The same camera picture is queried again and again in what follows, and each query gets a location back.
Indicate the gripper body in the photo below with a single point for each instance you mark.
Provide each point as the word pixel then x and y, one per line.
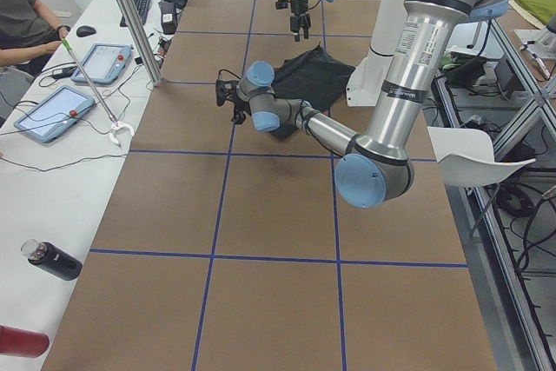
pixel 298 8
pixel 238 109

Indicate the black printed t-shirt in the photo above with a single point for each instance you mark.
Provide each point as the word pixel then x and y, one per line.
pixel 313 76

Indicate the dark brown box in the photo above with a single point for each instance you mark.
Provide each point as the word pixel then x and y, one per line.
pixel 168 17

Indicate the metal reacher grabber tool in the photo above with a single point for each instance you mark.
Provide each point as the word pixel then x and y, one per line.
pixel 116 125

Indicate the far teach pendant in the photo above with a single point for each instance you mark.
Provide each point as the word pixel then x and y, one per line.
pixel 105 62

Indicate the teach pendant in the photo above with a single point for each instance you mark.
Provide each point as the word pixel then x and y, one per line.
pixel 105 62
pixel 55 114

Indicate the brown paper table cover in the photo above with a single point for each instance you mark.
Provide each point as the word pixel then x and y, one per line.
pixel 223 249

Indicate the black keyboard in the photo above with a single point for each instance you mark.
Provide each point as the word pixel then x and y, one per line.
pixel 142 7

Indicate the black computer mouse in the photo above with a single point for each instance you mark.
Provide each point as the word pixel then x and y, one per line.
pixel 85 30

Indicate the near teach pendant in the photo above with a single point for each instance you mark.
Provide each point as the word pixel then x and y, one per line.
pixel 55 114

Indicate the seated person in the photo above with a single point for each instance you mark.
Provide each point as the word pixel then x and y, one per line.
pixel 30 34

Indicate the black water bottle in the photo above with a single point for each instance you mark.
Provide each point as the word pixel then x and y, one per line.
pixel 51 259

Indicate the red cylinder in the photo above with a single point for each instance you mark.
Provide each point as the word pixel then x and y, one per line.
pixel 23 343

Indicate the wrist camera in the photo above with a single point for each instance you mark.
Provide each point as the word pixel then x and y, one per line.
pixel 226 91
pixel 281 4

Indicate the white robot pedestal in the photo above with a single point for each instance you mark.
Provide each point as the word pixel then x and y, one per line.
pixel 364 85

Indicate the aluminium frame post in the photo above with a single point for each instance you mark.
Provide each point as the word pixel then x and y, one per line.
pixel 129 12

